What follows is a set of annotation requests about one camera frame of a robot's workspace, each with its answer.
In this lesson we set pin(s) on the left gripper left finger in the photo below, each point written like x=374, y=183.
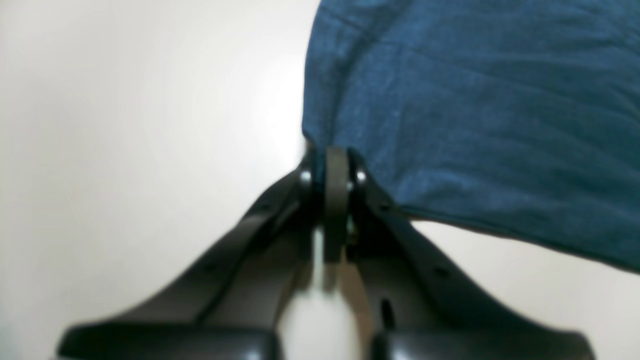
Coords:
x=226, y=305

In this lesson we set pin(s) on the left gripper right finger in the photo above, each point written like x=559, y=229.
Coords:
x=423, y=306

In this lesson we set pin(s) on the dark blue T-shirt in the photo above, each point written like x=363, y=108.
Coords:
x=515, y=118

